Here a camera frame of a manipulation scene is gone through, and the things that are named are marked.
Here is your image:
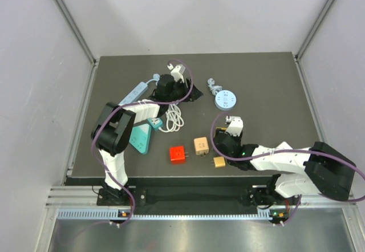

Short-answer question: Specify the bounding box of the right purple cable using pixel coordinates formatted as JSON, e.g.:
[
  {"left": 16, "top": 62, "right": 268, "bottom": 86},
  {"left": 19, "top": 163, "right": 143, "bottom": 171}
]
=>
[{"left": 210, "top": 112, "right": 365, "bottom": 227}]

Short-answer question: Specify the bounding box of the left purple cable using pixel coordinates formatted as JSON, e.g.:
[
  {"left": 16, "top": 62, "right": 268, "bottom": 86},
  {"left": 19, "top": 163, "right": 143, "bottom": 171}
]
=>
[{"left": 90, "top": 60, "right": 194, "bottom": 227}]

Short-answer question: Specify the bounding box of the orange cube socket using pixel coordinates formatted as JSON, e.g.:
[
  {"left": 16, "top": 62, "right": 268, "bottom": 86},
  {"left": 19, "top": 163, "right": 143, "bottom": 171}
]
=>
[{"left": 193, "top": 137, "right": 209, "bottom": 156}]

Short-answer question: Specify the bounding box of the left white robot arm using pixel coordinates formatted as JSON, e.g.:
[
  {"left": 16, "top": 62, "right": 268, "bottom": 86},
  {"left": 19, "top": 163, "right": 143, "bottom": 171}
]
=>
[{"left": 91, "top": 74, "right": 203, "bottom": 205}]

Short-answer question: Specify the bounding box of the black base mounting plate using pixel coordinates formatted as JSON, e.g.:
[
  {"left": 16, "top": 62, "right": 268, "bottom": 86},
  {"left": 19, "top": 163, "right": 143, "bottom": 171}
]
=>
[{"left": 97, "top": 185, "right": 297, "bottom": 208}]

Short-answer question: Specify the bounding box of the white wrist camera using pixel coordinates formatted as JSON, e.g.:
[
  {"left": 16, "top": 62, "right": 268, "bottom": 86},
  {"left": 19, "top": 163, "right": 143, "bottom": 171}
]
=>
[
  {"left": 225, "top": 115, "right": 244, "bottom": 137},
  {"left": 167, "top": 63, "right": 186, "bottom": 82}
]

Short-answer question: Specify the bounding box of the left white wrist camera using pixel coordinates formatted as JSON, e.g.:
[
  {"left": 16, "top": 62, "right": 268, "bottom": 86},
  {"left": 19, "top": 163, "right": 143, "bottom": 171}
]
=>
[{"left": 167, "top": 63, "right": 186, "bottom": 82}]

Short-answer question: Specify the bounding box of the teal triangular power strip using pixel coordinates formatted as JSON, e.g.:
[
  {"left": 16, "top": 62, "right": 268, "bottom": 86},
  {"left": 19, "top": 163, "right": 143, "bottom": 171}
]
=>
[{"left": 129, "top": 124, "right": 152, "bottom": 155}]

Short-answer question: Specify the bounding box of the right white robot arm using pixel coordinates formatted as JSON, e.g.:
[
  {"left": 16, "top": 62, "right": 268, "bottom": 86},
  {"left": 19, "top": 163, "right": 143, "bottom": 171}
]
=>
[{"left": 210, "top": 127, "right": 356, "bottom": 204}]

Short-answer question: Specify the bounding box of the white coiled power cable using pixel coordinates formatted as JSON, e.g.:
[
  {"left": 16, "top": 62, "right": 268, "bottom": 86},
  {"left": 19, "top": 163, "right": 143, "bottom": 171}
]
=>
[{"left": 158, "top": 103, "right": 185, "bottom": 133}]

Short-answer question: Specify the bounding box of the grey slotted cable duct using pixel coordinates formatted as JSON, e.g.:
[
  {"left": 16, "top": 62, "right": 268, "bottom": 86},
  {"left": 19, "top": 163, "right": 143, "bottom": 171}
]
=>
[{"left": 57, "top": 209, "right": 273, "bottom": 221}]

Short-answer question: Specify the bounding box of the red plug adapter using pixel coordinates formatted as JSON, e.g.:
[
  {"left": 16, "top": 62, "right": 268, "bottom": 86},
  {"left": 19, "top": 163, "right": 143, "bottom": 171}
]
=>
[{"left": 169, "top": 145, "right": 186, "bottom": 165}]

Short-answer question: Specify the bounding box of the purple cable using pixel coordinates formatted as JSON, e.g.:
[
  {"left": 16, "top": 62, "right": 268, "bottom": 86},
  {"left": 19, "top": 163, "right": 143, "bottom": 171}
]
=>
[
  {"left": 210, "top": 112, "right": 365, "bottom": 227},
  {"left": 90, "top": 60, "right": 194, "bottom": 227}
]

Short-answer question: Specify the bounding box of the orange plug adapter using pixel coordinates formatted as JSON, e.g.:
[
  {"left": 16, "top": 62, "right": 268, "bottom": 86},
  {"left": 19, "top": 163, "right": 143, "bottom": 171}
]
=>
[{"left": 213, "top": 156, "right": 226, "bottom": 168}]

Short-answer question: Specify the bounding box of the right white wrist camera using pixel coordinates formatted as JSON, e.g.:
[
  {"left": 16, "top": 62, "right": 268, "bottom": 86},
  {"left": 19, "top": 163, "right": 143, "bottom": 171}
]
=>
[{"left": 225, "top": 115, "right": 244, "bottom": 137}]

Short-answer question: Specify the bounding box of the light blue power strip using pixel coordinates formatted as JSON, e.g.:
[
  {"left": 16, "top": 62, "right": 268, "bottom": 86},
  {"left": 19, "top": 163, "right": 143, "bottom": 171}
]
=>
[{"left": 119, "top": 82, "right": 148, "bottom": 105}]

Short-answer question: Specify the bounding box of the teal rectangular power strip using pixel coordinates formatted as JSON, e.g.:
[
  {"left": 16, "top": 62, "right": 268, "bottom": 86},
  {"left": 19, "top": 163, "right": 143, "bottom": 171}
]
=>
[{"left": 148, "top": 117, "right": 163, "bottom": 131}]

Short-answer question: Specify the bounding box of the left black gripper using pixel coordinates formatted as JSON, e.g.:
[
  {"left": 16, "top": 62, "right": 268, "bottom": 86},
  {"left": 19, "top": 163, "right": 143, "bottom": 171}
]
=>
[{"left": 166, "top": 78, "right": 202, "bottom": 103}]

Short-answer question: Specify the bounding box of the blue cable with plug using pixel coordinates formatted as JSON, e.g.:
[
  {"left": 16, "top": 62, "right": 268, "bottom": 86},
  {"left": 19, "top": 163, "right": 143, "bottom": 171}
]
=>
[{"left": 206, "top": 78, "right": 239, "bottom": 112}]

